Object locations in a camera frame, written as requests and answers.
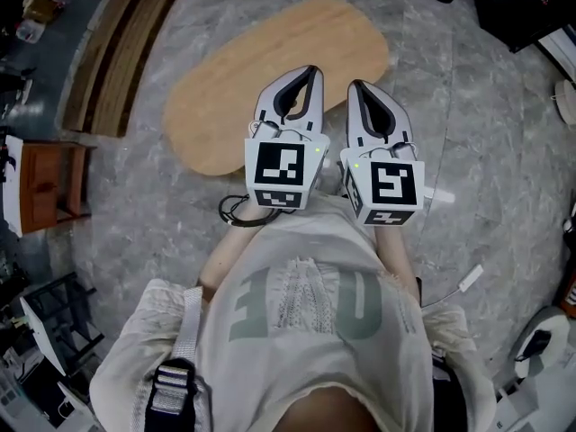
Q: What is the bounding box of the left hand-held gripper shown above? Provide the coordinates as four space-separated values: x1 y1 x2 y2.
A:
244 64 332 212

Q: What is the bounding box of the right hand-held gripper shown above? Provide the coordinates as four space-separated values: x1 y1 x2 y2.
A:
338 79 454 228

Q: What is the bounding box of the person's left forearm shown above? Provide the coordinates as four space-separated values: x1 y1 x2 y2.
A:
197 207 280 290

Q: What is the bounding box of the person's right forearm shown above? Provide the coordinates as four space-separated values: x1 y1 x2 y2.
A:
372 222 420 299

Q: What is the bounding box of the oval wooden coffee table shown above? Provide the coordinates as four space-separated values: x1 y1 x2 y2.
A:
162 0 391 177

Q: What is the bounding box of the black box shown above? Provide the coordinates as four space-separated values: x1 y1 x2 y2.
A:
474 0 576 55

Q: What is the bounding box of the stack of wooden planks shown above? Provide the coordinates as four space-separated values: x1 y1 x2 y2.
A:
61 0 193 140

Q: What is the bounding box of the round white stand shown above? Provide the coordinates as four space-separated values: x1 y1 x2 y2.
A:
552 78 576 128

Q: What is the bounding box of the person's white printed shirt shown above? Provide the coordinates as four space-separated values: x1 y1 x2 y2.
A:
89 193 496 432

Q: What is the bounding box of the orange object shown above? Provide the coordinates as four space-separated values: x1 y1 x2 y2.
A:
556 271 576 320

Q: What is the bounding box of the brown wooden cabinet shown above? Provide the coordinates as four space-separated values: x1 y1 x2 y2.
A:
19 139 98 237

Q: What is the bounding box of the white and black device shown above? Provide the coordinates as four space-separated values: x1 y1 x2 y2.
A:
511 304 573 380

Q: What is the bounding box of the white board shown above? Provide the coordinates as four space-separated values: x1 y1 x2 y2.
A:
0 134 24 239

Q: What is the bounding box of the black metal rack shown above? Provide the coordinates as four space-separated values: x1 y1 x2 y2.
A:
20 271 107 380

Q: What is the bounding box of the white panel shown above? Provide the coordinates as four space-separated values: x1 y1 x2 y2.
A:
18 294 69 378

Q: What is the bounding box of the black cable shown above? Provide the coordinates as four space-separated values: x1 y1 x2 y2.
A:
219 193 283 230

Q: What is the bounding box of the white adapter with cable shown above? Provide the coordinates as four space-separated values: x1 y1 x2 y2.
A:
420 263 485 308

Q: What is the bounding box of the black shoulder strap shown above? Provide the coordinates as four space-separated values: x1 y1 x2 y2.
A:
429 351 472 432

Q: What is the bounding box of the grey strap with black buckle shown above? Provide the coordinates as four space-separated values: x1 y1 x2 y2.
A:
130 285 213 432

